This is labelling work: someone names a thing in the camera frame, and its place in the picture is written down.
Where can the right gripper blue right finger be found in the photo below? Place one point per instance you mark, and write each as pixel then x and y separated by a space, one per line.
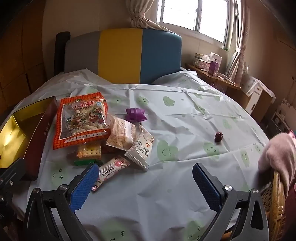
pixel 209 185

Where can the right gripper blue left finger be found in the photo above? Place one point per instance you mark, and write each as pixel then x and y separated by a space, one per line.
pixel 81 186

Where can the green yellow soda cracker pack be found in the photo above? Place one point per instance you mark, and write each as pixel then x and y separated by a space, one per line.
pixel 88 153

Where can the pink rose snack packet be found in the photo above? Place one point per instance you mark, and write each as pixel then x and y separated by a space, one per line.
pixel 109 169

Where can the white Ba Zhen cake packet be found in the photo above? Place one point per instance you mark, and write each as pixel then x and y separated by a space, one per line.
pixel 141 147

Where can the clear rice cracker packet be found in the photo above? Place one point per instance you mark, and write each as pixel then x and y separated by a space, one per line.
pixel 123 133

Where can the large orange snack bag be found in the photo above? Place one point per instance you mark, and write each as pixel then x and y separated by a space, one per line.
pixel 80 120

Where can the purple snack packet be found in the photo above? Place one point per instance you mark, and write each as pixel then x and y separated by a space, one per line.
pixel 135 115

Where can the dark red jujube date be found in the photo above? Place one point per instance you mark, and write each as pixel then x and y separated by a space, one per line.
pixel 218 137

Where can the wicker chair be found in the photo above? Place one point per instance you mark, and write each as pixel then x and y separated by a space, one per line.
pixel 274 198

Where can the red gift box gold interior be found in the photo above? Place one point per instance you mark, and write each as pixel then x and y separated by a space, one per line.
pixel 25 133

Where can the pink garment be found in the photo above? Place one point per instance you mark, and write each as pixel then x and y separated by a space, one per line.
pixel 279 154

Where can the white cardboard box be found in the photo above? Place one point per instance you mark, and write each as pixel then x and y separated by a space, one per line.
pixel 257 98

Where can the wooden side table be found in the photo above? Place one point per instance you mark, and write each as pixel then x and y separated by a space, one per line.
pixel 230 89

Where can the purple small box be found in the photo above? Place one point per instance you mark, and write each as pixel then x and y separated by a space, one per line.
pixel 212 68

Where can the tissue box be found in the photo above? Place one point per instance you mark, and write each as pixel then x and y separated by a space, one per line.
pixel 201 61

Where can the grey yellow blue chair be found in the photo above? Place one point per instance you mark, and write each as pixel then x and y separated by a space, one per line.
pixel 127 55

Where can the window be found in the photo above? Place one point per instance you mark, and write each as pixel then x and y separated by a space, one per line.
pixel 211 21

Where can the beige curtain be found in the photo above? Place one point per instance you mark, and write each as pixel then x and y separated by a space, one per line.
pixel 137 10

